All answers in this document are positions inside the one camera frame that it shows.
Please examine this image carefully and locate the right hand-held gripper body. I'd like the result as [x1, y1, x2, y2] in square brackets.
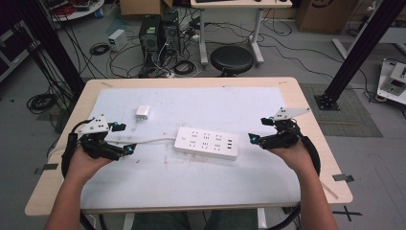
[261, 106, 311, 150]

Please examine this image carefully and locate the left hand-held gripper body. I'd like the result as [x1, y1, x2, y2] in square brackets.
[76, 115, 125, 161]

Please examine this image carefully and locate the person's right hand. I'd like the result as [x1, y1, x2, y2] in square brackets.
[267, 139, 316, 180]

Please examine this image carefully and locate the person's left hand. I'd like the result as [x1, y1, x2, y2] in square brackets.
[65, 147, 113, 186]

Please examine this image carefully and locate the white charger adapter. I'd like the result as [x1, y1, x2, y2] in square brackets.
[134, 104, 151, 122]

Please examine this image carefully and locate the white power strip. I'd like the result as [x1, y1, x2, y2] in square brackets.
[173, 126, 240, 162]

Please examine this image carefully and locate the grey tape piece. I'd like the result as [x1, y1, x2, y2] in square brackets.
[34, 163, 59, 175]
[331, 173, 355, 183]

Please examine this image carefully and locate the grey floor mat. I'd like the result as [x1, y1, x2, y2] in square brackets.
[299, 82, 384, 139]

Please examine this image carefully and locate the black round stool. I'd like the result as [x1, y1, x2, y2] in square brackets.
[209, 45, 256, 78]

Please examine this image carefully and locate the white table mat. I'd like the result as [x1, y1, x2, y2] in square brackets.
[79, 86, 302, 214]

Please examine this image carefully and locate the white power supply box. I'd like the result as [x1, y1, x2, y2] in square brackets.
[107, 29, 128, 53]

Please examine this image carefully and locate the black computer tower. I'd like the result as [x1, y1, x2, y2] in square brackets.
[138, 14, 163, 70]
[160, 10, 182, 59]

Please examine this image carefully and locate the black tape cross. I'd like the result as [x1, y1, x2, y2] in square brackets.
[331, 205, 364, 222]

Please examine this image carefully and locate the white desk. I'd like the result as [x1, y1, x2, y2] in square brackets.
[190, 0, 294, 67]

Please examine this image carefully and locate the small cardboard box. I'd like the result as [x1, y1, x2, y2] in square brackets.
[119, 0, 173, 17]

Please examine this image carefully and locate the large cardboard box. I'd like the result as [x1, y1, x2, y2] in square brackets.
[294, 0, 359, 35]

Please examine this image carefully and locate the round white table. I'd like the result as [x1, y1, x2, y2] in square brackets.
[40, 0, 106, 22]

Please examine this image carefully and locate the white device on floor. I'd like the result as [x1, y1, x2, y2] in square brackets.
[375, 58, 406, 105]

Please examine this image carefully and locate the white power strip cable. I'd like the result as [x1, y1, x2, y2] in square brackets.
[47, 135, 177, 158]

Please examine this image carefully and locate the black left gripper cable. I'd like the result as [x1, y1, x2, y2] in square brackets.
[60, 118, 97, 178]

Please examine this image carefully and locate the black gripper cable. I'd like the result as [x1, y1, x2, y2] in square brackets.
[60, 118, 97, 178]
[267, 135, 322, 230]

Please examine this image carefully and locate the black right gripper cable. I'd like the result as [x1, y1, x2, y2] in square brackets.
[267, 135, 322, 230]

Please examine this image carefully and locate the coiled black cable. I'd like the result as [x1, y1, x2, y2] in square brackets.
[26, 92, 59, 115]
[88, 42, 111, 57]
[173, 59, 196, 77]

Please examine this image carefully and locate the black metal stand post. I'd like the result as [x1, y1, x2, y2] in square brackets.
[14, 0, 86, 98]
[313, 0, 406, 111]

